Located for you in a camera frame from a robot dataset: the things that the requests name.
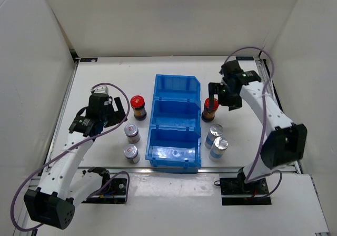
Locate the silver-lid bottle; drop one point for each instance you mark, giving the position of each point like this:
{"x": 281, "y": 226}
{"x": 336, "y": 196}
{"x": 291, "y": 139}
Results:
{"x": 218, "y": 148}
{"x": 215, "y": 131}

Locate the blue storage bin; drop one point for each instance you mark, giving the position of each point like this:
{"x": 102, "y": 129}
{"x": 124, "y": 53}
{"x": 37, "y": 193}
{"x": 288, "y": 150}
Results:
{"x": 170, "y": 147}
{"x": 177, "y": 88}
{"x": 176, "y": 114}

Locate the right far silver-lid bottle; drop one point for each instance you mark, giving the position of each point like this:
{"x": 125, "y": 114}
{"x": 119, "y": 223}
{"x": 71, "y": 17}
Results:
{"x": 215, "y": 131}

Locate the middle blue storage bin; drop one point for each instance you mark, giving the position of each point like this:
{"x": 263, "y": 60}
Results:
{"x": 176, "y": 114}

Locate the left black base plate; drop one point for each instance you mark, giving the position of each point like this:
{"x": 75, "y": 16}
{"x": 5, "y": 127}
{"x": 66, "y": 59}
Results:
{"x": 114, "y": 193}

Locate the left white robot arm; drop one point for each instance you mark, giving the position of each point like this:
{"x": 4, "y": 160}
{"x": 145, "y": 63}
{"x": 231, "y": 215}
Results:
{"x": 54, "y": 201}

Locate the far blue storage bin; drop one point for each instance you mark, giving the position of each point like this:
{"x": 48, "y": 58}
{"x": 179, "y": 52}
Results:
{"x": 177, "y": 88}

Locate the near blue storage bin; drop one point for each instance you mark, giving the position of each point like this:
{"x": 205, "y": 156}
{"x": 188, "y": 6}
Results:
{"x": 170, "y": 147}

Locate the left blue corner label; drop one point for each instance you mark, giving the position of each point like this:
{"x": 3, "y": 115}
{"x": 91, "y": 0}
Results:
{"x": 88, "y": 59}

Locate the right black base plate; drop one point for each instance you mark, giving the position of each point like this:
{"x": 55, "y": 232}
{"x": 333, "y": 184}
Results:
{"x": 233, "y": 195}

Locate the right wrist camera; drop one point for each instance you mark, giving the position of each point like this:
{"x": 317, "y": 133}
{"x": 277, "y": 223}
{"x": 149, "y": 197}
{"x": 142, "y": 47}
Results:
{"x": 230, "y": 68}

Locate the red-lid sauce jar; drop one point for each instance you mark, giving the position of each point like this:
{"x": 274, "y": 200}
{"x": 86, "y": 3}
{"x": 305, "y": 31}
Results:
{"x": 209, "y": 111}
{"x": 138, "y": 105}

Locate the right blue corner label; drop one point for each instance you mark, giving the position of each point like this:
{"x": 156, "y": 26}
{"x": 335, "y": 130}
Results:
{"x": 244, "y": 58}

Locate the blue corner label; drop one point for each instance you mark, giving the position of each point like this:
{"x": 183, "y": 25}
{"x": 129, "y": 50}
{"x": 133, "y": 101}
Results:
{"x": 88, "y": 59}
{"x": 244, "y": 58}

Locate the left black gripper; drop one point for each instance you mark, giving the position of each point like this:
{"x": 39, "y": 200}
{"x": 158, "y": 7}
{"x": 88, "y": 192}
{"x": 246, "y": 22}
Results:
{"x": 115, "y": 114}

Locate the left near silver-lid jar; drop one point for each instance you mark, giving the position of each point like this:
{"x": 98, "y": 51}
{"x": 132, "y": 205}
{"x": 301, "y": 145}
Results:
{"x": 131, "y": 153}

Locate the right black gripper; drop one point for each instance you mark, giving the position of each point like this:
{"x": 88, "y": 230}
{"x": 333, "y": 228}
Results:
{"x": 215, "y": 89}

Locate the silver-lid jar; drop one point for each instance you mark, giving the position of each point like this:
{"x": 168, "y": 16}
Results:
{"x": 131, "y": 153}
{"x": 132, "y": 133}

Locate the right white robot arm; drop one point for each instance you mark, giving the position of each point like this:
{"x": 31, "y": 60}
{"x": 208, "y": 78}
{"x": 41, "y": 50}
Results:
{"x": 282, "y": 140}

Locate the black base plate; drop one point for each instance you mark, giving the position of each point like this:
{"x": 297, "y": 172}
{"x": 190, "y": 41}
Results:
{"x": 114, "y": 193}
{"x": 233, "y": 195}

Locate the left far silver-lid jar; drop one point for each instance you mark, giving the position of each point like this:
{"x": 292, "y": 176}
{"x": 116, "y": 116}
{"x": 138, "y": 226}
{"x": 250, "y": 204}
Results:
{"x": 132, "y": 133}

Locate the right near silver-lid bottle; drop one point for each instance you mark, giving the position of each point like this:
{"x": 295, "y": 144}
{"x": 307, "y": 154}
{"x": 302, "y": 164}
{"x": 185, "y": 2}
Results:
{"x": 218, "y": 148}

